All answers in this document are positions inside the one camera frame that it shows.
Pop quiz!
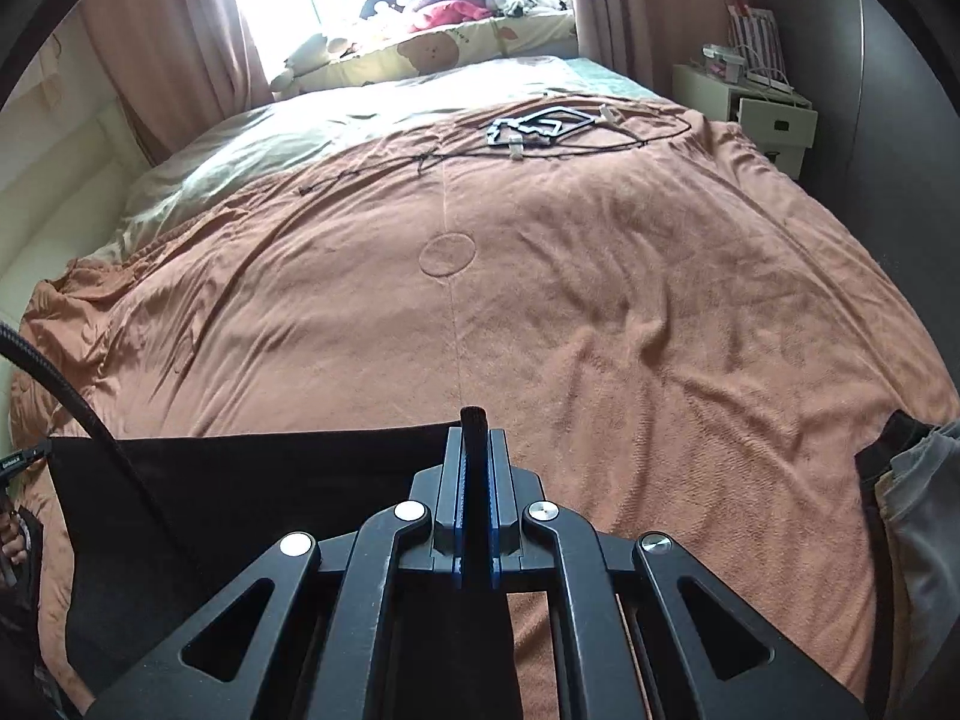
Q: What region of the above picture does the orange-brown blanket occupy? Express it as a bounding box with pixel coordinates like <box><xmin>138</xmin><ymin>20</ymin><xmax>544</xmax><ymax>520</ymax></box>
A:
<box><xmin>19</xmin><ymin>120</ymin><xmax>960</xmax><ymax>720</ymax></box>

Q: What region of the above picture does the white nightstand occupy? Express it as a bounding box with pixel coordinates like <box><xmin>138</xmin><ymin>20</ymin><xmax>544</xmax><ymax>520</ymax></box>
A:
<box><xmin>671</xmin><ymin>62</ymin><xmax>820</xmax><ymax>182</ymax></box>

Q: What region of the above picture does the white power strip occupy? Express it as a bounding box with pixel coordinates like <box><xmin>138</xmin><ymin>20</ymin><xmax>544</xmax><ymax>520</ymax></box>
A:
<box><xmin>739</xmin><ymin>71</ymin><xmax>800</xmax><ymax>98</ymax></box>

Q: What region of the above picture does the thin black cable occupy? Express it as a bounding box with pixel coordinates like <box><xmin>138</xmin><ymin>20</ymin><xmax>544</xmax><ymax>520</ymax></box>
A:
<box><xmin>296</xmin><ymin>109</ymin><xmax>713</xmax><ymax>196</ymax></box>

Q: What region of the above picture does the dark cloth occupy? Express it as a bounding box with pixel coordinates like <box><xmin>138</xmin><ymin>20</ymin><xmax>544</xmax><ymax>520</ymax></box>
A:
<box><xmin>855</xmin><ymin>409</ymin><xmax>938</xmax><ymax>488</ymax></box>

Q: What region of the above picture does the grey garment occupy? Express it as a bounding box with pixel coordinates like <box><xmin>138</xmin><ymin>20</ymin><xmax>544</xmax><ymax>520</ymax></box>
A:
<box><xmin>874</xmin><ymin>420</ymin><xmax>960</xmax><ymax>698</ymax></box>

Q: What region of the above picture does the bear print pillow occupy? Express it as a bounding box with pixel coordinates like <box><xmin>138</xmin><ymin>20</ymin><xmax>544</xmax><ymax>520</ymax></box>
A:
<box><xmin>270</xmin><ymin>15</ymin><xmax>578</xmax><ymax>95</ymax></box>

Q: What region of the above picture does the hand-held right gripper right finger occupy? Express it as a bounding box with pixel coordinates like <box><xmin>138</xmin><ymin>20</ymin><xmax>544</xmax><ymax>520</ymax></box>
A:
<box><xmin>484</xmin><ymin>427</ymin><xmax>871</xmax><ymax>720</ymax></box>

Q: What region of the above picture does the white and black cloth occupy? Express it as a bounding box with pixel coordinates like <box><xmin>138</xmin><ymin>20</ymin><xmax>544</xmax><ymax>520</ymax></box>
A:
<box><xmin>487</xmin><ymin>0</ymin><xmax>575</xmax><ymax>16</ymax></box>

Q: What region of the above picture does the black braided cable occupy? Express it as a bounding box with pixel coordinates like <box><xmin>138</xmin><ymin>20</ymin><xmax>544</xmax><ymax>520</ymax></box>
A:
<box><xmin>0</xmin><ymin>319</ymin><xmax>211</xmax><ymax>586</ymax></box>

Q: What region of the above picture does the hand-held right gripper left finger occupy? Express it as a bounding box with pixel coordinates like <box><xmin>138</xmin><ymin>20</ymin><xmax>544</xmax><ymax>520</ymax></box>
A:
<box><xmin>86</xmin><ymin>424</ymin><xmax>470</xmax><ymax>720</ymax></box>

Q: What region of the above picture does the black clothes hanger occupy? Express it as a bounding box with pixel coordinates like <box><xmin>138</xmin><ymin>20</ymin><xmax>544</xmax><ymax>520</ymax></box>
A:
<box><xmin>484</xmin><ymin>106</ymin><xmax>601</xmax><ymax>152</ymax></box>

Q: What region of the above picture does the person's left hand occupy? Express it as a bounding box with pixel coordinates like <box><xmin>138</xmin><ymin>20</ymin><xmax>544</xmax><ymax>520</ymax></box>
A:
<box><xmin>0</xmin><ymin>506</ymin><xmax>27</xmax><ymax>567</ymax></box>

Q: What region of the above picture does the red cloth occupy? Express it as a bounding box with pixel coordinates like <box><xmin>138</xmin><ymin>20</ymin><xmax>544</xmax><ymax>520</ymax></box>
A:
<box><xmin>409</xmin><ymin>0</ymin><xmax>496</xmax><ymax>31</ymax></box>

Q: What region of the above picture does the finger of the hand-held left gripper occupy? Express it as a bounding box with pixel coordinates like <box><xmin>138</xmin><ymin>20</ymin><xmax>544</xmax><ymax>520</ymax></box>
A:
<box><xmin>0</xmin><ymin>444</ymin><xmax>53</xmax><ymax>485</ymax></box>

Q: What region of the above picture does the small grey device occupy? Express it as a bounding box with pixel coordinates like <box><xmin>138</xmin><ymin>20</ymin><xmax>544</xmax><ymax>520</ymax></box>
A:
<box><xmin>701</xmin><ymin>45</ymin><xmax>743</xmax><ymax>80</ymax></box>

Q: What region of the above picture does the cream padded headboard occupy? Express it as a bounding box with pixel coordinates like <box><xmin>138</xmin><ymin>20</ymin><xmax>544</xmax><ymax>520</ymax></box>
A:
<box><xmin>0</xmin><ymin>94</ymin><xmax>147</xmax><ymax>331</ymax></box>

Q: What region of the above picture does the black bear print t-shirt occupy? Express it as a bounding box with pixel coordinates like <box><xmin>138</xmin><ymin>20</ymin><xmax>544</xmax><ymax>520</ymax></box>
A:
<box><xmin>45</xmin><ymin>405</ymin><xmax>526</xmax><ymax>720</ymax></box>

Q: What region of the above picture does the striped gift bag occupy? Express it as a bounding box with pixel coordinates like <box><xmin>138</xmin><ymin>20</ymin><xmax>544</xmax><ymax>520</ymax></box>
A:
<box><xmin>721</xmin><ymin>0</ymin><xmax>787</xmax><ymax>87</ymax></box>

